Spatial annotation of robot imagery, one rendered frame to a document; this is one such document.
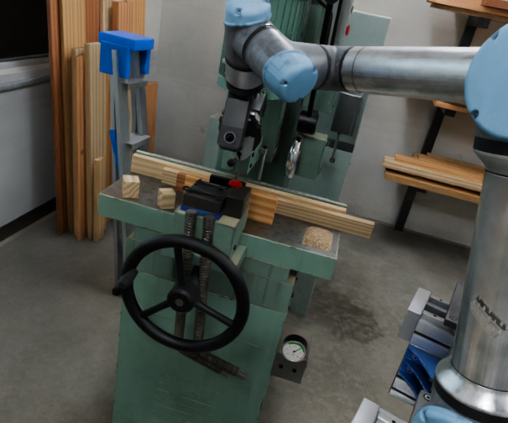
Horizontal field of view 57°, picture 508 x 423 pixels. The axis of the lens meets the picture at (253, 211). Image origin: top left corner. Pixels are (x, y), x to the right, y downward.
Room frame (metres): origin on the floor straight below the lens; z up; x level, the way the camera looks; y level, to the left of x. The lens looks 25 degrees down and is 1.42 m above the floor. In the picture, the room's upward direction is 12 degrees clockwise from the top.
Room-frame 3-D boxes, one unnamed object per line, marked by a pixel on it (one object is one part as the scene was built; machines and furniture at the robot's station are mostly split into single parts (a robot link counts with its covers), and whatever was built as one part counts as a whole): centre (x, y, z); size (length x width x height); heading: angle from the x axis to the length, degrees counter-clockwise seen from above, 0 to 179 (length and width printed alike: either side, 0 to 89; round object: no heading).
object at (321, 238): (1.03, -0.17, 0.91); 0.10 x 0.07 x 0.02; 172
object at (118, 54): (1.92, 0.58, 0.58); 0.27 x 0.25 x 1.16; 77
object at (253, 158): (1.18, 0.06, 1.03); 0.14 x 0.07 x 0.09; 172
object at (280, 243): (1.05, 0.08, 0.87); 0.61 x 0.30 x 0.06; 82
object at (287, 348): (0.91, -0.17, 0.65); 0.06 x 0.04 x 0.08; 82
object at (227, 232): (0.97, 0.09, 0.92); 0.15 x 0.13 x 0.09; 82
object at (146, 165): (1.18, 0.06, 0.93); 0.60 x 0.02 x 0.05; 82
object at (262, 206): (1.08, 0.07, 0.94); 0.24 x 0.02 x 0.07; 82
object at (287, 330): (0.98, -0.18, 0.58); 0.12 x 0.08 x 0.08; 172
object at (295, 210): (1.14, -0.02, 0.92); 0.58 x 0.02 x 0.04; 82
